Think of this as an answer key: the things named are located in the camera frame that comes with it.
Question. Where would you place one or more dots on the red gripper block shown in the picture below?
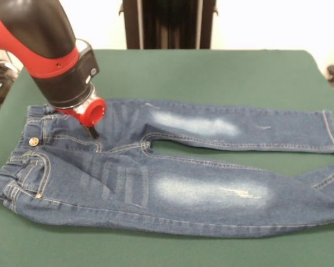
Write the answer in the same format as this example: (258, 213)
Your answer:
(93, 112)

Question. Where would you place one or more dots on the blue denim jeans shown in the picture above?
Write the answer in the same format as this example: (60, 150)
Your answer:
(183, 189)

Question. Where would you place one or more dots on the dark green table cloth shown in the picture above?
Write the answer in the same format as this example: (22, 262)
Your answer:
(183, 75)

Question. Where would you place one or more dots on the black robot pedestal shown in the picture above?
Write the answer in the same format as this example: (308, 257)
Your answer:
(167, 25)

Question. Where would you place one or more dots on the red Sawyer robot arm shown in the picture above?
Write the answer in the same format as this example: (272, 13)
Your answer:
(44, 50)

